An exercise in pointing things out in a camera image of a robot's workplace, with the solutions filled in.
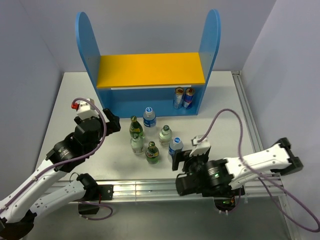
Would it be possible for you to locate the green Perrier glass bottle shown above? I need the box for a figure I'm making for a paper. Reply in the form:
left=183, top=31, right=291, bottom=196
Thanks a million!
left=129, top=115, right=144, bottom=138

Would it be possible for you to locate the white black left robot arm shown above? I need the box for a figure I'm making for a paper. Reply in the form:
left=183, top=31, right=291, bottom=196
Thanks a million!
left=0, top=108, right=121, bottom=240

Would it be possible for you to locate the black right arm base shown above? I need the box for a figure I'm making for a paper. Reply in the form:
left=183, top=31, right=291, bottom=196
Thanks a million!
left=213, top=186, right=246, bottom=216

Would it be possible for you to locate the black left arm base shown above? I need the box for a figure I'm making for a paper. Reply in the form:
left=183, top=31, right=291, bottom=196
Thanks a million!
left=78, top=184, right=114, bottom=216

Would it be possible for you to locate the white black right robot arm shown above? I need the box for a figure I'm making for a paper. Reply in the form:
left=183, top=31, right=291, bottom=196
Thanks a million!
left=172, top=136, right=304, bottom=198

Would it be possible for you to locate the blue and yellow shelf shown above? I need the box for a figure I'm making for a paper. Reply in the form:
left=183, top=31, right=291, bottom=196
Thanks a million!
left=75, top=9, right=221, bottom=118

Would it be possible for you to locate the clear Chang glass bottle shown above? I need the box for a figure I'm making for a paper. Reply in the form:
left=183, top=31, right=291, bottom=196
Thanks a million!
left=130, top=133, right=145, bottom=155
left=159, top=125, right=172, bottom=147

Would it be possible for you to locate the green glass bottle red label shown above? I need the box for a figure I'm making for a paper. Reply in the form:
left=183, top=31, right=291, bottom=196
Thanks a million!
left=145, top=141, right=160, bottom=165

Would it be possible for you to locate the plastic water bottle blue label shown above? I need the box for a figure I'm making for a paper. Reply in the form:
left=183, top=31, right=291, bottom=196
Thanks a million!
left=143, top=106, right=157, bottom=136

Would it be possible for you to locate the silver blue energy drink can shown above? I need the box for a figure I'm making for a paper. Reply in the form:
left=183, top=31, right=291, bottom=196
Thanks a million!
left=173, top=87, right=185, bottom=109

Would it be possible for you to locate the blue silver Red Bull can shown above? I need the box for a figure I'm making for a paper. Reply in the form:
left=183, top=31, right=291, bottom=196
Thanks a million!
left=183, top=87, right=195, bottom=109

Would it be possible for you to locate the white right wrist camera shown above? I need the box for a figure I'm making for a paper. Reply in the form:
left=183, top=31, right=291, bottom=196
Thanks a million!
left=189, top=135, right=211, bottom=157

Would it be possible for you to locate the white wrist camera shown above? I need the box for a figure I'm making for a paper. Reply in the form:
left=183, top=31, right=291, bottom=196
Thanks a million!
left=189, top=135, right=211, bottom=157
left=71, top=100, right=99, bottom=120

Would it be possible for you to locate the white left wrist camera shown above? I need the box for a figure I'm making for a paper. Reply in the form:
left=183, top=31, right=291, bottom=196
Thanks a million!
left=71, top=100, right=99, bottom=120

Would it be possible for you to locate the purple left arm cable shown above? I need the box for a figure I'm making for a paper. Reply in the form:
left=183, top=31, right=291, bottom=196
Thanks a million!
left=0, top=97, right=109, bottom=215

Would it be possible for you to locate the aluminium side rail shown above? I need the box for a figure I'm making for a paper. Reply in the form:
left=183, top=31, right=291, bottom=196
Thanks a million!
left=231, top=71, right=264, bottom=152

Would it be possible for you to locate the aluminium front rail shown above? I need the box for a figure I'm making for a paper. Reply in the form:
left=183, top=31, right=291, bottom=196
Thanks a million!
left=44, top=174, right=287, bottom=205

